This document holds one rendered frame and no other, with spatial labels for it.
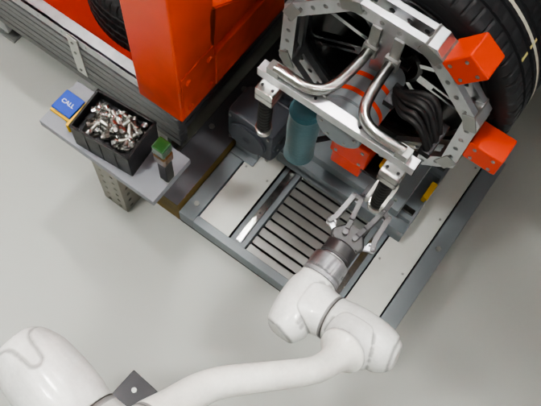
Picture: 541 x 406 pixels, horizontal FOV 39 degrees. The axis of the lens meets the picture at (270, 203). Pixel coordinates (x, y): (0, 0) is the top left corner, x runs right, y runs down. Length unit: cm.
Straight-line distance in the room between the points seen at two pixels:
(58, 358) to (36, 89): 172
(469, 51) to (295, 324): 67
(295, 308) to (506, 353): 117
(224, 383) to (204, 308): 109
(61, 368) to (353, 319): 60
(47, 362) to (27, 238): 138
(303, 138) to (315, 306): 56
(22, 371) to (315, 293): 63
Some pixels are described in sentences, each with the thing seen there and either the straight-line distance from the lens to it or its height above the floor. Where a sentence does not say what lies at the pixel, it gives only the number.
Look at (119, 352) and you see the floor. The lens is 252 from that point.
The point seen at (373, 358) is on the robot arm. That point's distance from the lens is 158.
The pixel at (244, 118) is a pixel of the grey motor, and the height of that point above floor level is 40.
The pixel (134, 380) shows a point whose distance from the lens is 220.
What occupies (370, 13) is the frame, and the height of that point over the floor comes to 111.
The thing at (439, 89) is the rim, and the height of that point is 85.
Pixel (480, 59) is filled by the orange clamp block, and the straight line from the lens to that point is 163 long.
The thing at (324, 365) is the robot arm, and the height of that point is 96.
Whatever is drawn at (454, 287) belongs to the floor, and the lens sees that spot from 266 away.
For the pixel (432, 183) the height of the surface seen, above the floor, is 18.
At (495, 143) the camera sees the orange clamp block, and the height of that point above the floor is 89.
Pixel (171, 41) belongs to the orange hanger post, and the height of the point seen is 92.
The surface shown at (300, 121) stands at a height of 74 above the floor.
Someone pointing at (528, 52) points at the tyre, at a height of 104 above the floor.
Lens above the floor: 245
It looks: 68 degrees down
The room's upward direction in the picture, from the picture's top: 7 degrees clockwise
